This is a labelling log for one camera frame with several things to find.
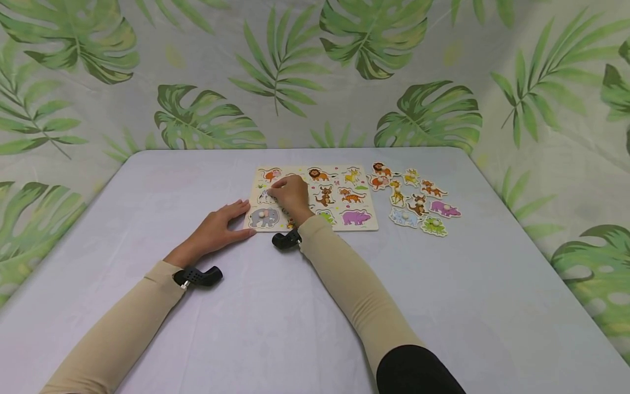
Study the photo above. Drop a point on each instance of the person's right hand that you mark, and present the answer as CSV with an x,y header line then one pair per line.
x,y
297,198

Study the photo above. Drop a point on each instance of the wooden animal puzzle board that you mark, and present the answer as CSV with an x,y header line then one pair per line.
x,y
344,210

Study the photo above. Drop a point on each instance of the person's right fingers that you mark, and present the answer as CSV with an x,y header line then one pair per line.
x,y
280,189

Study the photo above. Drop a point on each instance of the person's left thumb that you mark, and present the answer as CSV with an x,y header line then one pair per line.
x,y
240,234

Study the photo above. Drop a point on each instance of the grey elephant puzzle piece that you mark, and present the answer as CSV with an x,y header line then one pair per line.
x,y
261,219

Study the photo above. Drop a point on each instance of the person's left fingers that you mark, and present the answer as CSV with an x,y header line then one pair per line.
x,y
235,209

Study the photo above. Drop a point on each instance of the orange animal puzzle piece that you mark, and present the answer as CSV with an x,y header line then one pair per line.
x,y
269,175

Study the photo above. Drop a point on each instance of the black wrist band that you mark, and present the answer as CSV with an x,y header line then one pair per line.
x,y
286,239
199,276

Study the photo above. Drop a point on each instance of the person's right forearm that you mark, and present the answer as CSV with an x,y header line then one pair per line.
x,y
354,290

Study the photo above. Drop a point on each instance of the person's left hand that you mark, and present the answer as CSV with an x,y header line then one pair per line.
x,y
211,232

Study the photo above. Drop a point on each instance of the zebra puzzle piece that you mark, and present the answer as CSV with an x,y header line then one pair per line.
x,y
265,196

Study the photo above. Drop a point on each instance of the person's left forearm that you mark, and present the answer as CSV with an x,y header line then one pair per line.
x,y
123,334

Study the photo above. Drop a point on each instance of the group of loose animal pieces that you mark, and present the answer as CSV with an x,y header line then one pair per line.
x,y
418,205

